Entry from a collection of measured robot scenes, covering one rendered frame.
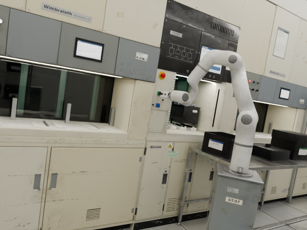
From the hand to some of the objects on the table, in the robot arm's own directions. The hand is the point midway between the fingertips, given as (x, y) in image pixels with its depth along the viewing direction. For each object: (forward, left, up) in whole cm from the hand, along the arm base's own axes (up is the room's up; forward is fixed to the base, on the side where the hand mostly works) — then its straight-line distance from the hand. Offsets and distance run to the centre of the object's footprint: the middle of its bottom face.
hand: (161, 93), depth 208 cm
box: (+80, -127, -44) cm, 156 cm away
